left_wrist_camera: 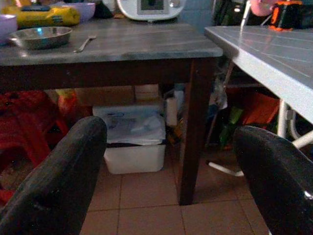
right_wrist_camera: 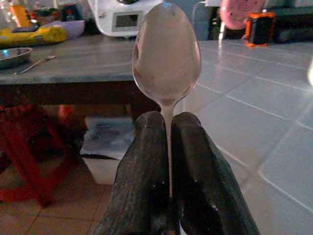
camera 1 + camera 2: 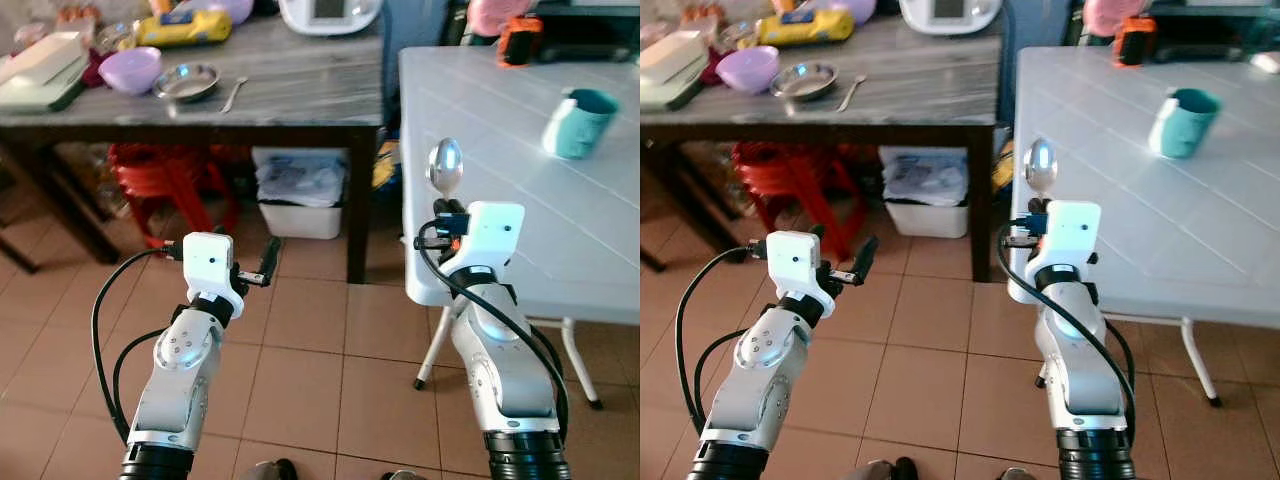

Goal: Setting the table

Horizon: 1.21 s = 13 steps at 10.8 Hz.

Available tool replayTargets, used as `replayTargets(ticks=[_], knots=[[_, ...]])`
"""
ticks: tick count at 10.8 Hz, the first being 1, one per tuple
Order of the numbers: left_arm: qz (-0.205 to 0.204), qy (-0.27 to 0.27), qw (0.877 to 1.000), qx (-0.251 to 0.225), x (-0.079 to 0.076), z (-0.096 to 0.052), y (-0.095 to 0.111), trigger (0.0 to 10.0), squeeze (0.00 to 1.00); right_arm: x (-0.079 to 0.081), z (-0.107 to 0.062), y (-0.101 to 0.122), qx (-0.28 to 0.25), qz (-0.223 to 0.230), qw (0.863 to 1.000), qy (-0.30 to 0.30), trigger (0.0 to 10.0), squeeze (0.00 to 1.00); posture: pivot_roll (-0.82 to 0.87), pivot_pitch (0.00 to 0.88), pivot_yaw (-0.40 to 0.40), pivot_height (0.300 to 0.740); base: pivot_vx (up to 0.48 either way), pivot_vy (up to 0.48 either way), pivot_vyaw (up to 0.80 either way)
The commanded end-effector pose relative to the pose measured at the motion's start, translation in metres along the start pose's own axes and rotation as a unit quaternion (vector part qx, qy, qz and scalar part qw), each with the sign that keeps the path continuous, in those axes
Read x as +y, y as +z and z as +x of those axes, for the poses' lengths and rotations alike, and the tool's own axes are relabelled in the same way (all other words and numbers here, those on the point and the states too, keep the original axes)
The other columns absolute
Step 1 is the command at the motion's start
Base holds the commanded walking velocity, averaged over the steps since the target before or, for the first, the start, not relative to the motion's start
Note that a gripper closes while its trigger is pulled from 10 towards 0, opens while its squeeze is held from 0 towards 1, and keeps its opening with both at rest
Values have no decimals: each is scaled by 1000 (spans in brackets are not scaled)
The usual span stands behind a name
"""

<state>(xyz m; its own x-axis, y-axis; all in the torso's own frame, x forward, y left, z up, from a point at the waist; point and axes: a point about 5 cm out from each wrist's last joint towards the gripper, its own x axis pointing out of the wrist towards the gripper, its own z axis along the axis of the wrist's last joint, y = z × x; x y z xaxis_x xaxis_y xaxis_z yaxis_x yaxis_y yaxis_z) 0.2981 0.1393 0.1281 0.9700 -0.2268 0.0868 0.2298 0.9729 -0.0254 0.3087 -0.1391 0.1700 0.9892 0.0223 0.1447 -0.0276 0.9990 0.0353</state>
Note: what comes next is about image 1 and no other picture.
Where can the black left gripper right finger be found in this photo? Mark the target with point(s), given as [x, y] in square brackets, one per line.
[281, 183]

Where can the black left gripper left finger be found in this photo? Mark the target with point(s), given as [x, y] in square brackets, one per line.
[53, 183]

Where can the red plastic stool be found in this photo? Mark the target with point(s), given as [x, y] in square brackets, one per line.
[24, 122]

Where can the green packet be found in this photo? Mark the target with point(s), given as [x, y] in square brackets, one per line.
[230, 122]

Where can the yellow and orange bag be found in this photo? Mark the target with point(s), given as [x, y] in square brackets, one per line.
[68, 102]

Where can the white plastic storage bin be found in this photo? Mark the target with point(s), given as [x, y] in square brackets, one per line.
[135, 156]

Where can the white printed plastic bag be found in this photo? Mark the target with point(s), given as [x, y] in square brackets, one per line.
[132, 124]

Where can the brown cardboard box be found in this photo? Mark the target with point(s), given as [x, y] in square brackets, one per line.
[105, 95]

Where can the silver fork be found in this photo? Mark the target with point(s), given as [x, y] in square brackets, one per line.
[84, 44]

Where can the steel plate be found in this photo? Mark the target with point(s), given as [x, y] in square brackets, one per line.
[40, 38]

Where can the yellow kitchen wipes pack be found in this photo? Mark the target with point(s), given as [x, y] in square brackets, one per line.
[44, 17]

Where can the orange and black device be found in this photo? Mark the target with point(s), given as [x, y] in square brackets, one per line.
[286, 14]

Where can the white pole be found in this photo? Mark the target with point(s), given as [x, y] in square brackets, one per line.
[245, 14]

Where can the small purple bowl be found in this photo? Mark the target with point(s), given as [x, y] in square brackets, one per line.
[84, 11]

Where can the pink object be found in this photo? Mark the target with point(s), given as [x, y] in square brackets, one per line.
[261, 6]

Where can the white food processor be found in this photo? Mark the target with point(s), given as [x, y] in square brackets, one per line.
[150, 11]

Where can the dark wooden table frame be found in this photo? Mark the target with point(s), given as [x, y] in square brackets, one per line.
[195, 122]

